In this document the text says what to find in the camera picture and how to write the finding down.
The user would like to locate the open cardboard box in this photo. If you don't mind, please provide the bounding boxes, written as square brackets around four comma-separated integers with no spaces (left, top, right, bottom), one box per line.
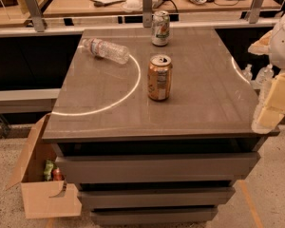
[6,114,82,219]

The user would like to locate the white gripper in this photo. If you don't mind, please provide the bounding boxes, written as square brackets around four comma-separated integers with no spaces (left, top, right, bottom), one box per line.
[248,14,285,134]

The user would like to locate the orange soda can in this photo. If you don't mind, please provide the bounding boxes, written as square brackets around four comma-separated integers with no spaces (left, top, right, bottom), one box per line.
[147,54,172,101]

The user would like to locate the clear plastic water bottle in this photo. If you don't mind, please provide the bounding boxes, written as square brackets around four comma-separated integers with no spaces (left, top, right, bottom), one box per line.
[83,38,130,65]

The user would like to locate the metal bracket post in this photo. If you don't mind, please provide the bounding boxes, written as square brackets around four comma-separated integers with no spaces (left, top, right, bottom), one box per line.
[25,0,46,32]
[142,0,152,28]
[245,0,264,24]

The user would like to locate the clear bottle behind cabinet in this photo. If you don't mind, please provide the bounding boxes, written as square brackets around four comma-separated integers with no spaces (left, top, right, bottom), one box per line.
[255,64,274,87]
[242,64,253,82]

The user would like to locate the red can in box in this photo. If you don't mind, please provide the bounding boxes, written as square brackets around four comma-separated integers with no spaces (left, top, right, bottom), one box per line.
[52,168,64,181]

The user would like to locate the green snack bag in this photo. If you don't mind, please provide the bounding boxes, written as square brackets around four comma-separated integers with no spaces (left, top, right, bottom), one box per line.
[44,160,54,181]

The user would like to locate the left metal bracket post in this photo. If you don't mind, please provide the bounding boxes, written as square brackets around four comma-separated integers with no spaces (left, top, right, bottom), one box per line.
[25,0,46,32]

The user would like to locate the right metal bracket post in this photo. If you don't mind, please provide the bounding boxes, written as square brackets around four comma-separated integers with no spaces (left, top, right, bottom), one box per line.
[245,0,264,24]

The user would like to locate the white face mask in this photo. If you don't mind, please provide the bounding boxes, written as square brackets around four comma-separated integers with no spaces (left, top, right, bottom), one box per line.
[121,0,142,12]

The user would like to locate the white green soda can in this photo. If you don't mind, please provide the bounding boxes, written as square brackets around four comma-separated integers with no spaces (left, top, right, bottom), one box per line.
[151,10,170,47]

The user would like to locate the grey drawer cabinet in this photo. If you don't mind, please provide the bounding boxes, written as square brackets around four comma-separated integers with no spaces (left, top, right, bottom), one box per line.
[42,27,281,226]

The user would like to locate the middle metal bracket post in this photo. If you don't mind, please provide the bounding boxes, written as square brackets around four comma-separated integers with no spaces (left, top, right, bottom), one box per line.
[142,0,152,28]

